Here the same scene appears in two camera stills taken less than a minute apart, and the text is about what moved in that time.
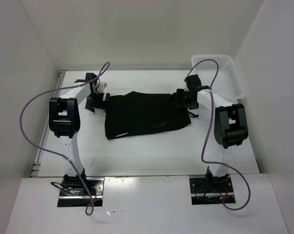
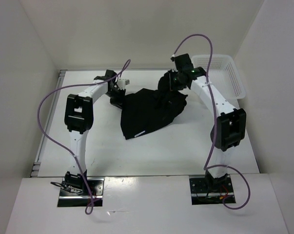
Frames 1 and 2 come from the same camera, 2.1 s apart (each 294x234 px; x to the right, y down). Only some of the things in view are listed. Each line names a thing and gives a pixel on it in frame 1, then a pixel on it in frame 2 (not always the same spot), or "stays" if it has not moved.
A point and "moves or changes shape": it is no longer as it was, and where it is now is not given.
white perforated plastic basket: x=228 y=83 stays
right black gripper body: x=186 y=102 → x=175 y=80
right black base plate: x=211 y=190 stays
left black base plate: x=78 y=197 stays
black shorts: x=138 y=112 moves or changes shape
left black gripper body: x=94 y=100 → x=116 y=96
